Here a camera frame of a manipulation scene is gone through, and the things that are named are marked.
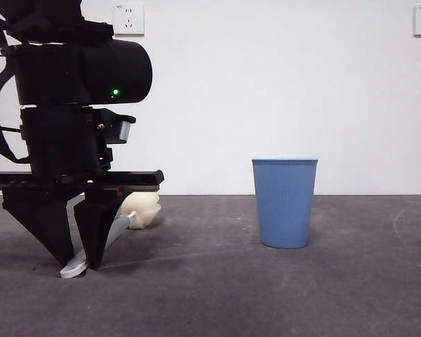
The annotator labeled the blue ribbed plastic cup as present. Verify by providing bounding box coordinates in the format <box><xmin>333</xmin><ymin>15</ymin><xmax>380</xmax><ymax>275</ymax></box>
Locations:
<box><xmin>251</xmin><ymin>158</ymin><xmax>319</xmax><ymax>250</ymax></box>

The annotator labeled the grey-handled cream sponge cup brush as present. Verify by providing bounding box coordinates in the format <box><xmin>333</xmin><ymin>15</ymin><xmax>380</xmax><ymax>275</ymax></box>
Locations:
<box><xmin>58</xmin><ymin>192</ymin><xmax>161</xmax><ymax>280</ymax></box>

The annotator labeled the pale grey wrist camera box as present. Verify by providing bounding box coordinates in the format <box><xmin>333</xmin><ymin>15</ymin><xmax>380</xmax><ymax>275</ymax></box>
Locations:
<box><xmin>101</xmin><ymin>114</ymin><xmax>137</xmax><ymax>145</ymax></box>

